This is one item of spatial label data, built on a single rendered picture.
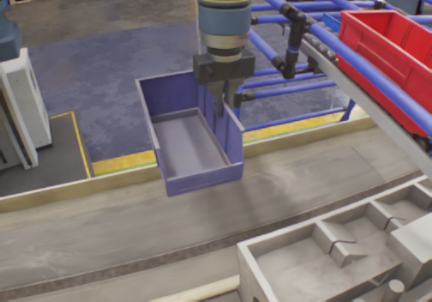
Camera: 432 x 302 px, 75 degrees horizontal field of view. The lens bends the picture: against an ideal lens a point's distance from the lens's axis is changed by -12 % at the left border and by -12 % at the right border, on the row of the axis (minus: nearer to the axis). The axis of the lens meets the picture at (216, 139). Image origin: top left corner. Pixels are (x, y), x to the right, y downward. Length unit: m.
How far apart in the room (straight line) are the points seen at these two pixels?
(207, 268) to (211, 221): 0.17
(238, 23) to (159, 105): 0.41
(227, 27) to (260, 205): 0.62
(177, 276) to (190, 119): 0.45
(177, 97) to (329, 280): 0.63
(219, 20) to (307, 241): 0.54
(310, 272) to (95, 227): 0.65
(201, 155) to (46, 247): 0.56
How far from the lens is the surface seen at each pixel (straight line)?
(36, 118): 2.03
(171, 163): 0.81
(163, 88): 0.92
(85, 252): 1.00
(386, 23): 0.86
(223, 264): 0.92
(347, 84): 0.77
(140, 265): 0.94
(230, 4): 0.62
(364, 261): 0.78
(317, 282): 0.72
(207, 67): 0.67
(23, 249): 1.09
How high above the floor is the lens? 1.54
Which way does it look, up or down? 38 degrees down
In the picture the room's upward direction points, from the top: straight up
